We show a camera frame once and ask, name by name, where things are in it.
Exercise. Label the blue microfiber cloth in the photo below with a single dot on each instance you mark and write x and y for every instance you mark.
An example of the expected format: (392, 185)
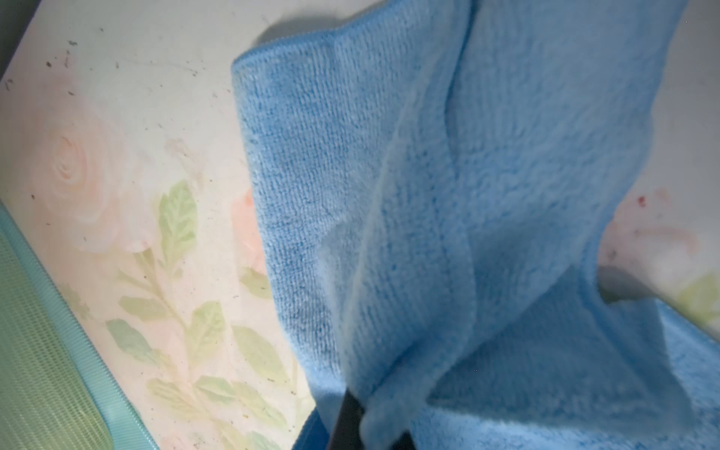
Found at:
(432, 181)

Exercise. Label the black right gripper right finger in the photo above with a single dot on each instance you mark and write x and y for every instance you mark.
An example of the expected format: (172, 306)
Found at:
(404, 442)

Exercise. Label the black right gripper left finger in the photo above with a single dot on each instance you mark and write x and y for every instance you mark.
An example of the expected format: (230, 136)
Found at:
(346, 433)

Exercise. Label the light blue mesh document bag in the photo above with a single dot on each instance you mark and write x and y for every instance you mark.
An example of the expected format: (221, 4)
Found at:
(56, 392)

